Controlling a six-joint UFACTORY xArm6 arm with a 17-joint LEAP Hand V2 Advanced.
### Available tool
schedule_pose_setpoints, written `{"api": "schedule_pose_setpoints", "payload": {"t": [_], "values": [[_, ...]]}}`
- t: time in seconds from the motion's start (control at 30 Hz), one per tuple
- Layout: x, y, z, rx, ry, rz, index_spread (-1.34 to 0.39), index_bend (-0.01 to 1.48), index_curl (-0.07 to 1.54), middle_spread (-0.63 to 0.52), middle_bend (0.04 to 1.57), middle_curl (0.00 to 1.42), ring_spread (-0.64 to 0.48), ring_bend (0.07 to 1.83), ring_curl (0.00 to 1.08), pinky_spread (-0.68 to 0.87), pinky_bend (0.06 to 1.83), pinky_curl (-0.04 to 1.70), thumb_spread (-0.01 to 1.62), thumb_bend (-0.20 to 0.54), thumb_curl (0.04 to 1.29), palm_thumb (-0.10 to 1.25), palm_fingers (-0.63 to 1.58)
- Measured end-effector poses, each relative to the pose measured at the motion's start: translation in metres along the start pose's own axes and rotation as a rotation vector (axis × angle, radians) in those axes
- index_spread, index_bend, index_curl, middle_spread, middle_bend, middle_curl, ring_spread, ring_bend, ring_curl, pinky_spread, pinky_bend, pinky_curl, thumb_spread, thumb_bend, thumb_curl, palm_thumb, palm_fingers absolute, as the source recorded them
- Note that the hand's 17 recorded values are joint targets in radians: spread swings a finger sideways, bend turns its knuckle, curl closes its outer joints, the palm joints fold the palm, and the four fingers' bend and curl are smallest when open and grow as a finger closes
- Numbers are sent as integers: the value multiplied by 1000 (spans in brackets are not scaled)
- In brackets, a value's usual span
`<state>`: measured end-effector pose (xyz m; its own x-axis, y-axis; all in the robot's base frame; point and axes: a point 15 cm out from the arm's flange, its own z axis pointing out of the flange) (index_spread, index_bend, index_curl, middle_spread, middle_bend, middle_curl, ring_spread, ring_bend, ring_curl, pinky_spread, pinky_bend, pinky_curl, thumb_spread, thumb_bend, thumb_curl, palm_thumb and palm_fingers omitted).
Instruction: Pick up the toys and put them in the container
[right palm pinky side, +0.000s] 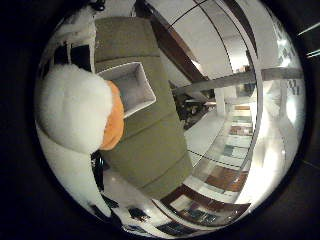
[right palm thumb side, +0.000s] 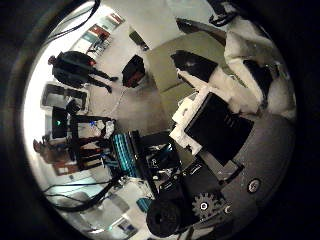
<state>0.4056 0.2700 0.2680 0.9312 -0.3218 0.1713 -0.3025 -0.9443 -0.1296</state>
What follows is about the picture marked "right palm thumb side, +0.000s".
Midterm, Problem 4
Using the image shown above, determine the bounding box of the brown cardboard box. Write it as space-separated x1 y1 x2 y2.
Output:
144 31 234 118

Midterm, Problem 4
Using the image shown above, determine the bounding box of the black equipment rack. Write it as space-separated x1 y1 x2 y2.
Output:
66 114 183 198

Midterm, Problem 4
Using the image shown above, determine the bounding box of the black and red chair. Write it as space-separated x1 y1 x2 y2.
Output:
121 54 147 89

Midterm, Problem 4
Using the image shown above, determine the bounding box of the person in dark clothes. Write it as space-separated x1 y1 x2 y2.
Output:
47 50 119 94

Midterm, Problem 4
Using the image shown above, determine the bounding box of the black monitor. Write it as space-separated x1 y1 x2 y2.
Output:
50 105 69 139

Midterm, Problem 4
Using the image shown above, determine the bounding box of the thick black cable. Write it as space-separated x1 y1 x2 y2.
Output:
42 176 124 213

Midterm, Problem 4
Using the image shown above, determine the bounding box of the thin black cable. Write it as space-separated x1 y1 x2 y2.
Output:
43 0 103 44

